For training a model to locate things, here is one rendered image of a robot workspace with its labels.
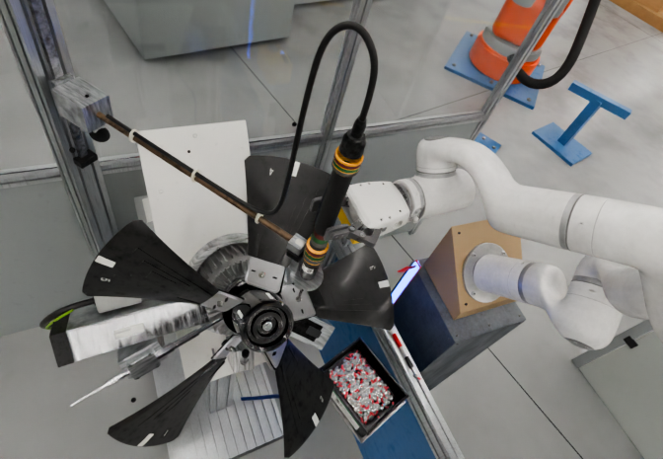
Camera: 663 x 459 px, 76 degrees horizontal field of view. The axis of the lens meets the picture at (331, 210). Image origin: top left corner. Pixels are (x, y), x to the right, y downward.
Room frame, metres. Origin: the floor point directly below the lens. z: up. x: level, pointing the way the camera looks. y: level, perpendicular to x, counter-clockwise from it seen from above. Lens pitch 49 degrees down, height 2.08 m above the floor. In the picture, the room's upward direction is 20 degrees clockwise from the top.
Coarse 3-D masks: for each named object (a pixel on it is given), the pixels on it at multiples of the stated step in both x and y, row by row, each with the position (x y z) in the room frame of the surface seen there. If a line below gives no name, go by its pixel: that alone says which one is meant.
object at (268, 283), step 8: (256, 264) 0.49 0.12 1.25; (264, 264) 0.49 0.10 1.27; (272, 264) 0.49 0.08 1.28; (248, 272) 0.47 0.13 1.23; (256, 272) 0.47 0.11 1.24; (272, 272) 0.48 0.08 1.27; (280, 272) 0.48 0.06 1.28; (248, 280) 0.46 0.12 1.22; (256, 280) 0.46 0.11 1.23; (264, 280) 0.46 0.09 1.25; (272, 280) 0.46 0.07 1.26; (280, 280) 0.46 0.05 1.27; (264, 288) 0.45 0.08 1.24; (272, 288) 0.45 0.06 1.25
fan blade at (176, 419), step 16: (208, 368) 0.28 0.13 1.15; (192, 384) 0.24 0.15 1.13; (160, 400) 0.19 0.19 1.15; (176, 400) 0.21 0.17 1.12; (192, 400) 0.23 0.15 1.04; (144, 416) 0.16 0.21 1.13; (160, 416) 0.17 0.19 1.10; (176, 416) 0.19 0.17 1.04; (112, 432) 0.12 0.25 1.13; (128, 432) 0.13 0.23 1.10; (144, 432) 0.14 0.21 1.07; (160, 432) 0.16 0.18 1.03; (176, 432) 0.18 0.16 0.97
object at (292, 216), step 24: (264, 168) 0.64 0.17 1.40; (312, 168) 0.66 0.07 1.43; (264, 192) 0.60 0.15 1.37; (288, 192) 0.61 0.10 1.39; (312, 192) 0.62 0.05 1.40; (264, 216) 0.56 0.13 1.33; (288, 216) 0.57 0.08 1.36; (312, 216) 0.58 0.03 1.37; (264, 240) 0.52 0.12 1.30; (288, 264) 0.49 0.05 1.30
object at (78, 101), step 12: (60, 84) 0.64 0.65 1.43; (72, 84) 0.66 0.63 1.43; (84, 84) 0.67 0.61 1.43; (60, 96) 0.61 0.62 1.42; (72, 96) 0.62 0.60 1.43; (84, 96) 0.63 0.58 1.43; (96, 96) 0.65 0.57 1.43; (108, 96) 0.66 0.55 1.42; (60, 108) 0.62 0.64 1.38; (72, 108) 0.61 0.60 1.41; (84, 108) 0.60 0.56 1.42; (96, 108) 0.63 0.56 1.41; (108, 108) 0.66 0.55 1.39; (72, 120) 0.61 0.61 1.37; (84, 120) 0.60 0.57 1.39; (96, 120) 0.62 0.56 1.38
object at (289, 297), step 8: (288, 288) 0.50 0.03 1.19; (296, 288) 0.50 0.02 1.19; (288, 296) 0.48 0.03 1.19; (296, 296) 0.48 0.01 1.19; (304, 296) 0.49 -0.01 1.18; (288, 304) 0.46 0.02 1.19; (296, 304) 0.46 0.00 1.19; (304, 304) 0.47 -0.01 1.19; (312, 304) 0.48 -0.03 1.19; (296, 312) 0.44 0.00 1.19; (304, 312) 0.45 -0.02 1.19; (312, 312) 0.46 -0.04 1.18; (296, 320) 0.43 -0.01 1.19
